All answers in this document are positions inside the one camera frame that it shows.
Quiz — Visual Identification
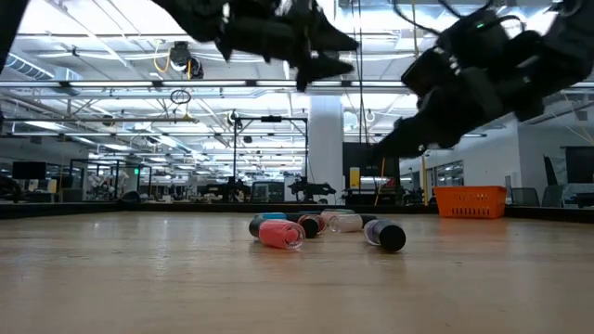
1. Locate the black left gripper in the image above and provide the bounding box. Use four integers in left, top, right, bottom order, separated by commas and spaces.
213, 0, 361, 93

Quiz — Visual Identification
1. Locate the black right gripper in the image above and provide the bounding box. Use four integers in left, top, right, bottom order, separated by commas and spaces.
369, 45, 548, 160

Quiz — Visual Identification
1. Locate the purple nail polish bottle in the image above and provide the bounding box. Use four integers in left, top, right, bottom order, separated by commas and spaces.
362, 218, 407, 253

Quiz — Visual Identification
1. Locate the clear nail polish bottle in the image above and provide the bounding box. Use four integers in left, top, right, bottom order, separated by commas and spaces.
327, 213, 378, 234

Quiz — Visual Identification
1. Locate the nude pink nail polish bottle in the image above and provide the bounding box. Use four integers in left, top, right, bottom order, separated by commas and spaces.
285, 211, 347, 225

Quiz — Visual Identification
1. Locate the dark red nail polish bottle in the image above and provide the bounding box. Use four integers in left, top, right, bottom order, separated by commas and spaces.
296, 213, 328, 239

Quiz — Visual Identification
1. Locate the coral pink nail polish bottle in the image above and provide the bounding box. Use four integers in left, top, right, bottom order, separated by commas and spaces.
248, 217, 306, 251

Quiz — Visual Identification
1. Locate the black cabinet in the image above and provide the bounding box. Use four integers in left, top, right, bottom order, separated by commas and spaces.
342, 142, 401, 206

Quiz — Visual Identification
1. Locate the white pillar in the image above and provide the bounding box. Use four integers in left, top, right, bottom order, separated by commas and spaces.
308, 96, 345, 205

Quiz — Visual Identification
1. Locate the orange plastic basket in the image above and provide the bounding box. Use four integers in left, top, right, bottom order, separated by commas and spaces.
434, 186, 508, 220

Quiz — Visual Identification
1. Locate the gray mesh chair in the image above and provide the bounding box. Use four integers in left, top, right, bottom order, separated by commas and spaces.
510, 187, 542, 209
541, 185, 566, 209

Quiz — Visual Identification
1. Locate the large black screen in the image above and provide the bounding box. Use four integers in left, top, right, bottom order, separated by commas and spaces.
563, 147, 594, 186

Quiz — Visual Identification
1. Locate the small black monitor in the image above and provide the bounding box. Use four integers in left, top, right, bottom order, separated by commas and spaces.
12, 161, 47, 181

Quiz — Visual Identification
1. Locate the black frame stand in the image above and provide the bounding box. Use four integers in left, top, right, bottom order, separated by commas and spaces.
233, 116, 309, 204

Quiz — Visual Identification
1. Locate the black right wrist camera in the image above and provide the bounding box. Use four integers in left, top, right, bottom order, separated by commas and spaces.
435, 7, 511, 71

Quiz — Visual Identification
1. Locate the black table frame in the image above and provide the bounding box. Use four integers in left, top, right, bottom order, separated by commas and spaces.
0, 202, 594, 221

